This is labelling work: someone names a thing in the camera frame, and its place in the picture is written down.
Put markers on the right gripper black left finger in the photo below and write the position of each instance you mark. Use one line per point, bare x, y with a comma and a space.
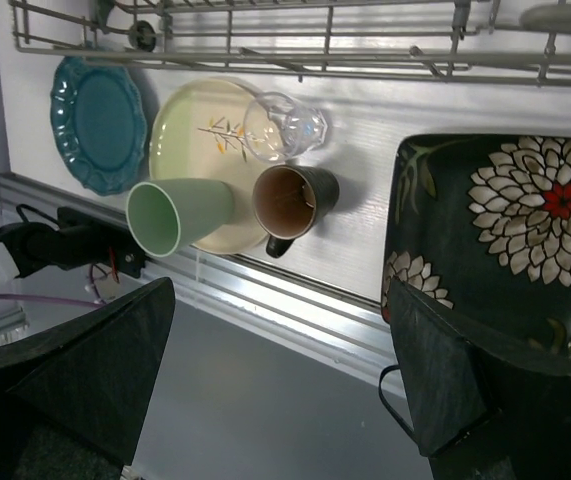
77, 394

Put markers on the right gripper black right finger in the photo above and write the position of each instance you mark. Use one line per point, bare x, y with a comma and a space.
470, 384

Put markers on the light green plastic cup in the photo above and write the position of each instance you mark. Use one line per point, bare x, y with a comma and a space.
164, 216

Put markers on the black mug brown inside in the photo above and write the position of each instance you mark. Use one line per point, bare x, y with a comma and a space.
289, 200

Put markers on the black floral square plate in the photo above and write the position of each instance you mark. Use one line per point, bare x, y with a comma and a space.
482, 224

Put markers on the teal scalloped plate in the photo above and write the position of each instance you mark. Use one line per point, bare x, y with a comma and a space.
98, 125

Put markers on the green cream round plate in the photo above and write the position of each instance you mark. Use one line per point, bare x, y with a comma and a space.
199, 133

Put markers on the clear drinking glass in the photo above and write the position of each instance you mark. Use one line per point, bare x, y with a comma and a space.
277, 127

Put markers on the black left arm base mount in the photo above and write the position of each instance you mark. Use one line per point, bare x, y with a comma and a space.
73, 239

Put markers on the aluminium table edge rail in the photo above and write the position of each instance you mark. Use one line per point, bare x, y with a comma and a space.
320, 299

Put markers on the grey wire dish rack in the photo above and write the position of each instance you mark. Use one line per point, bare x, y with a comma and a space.
524, 43

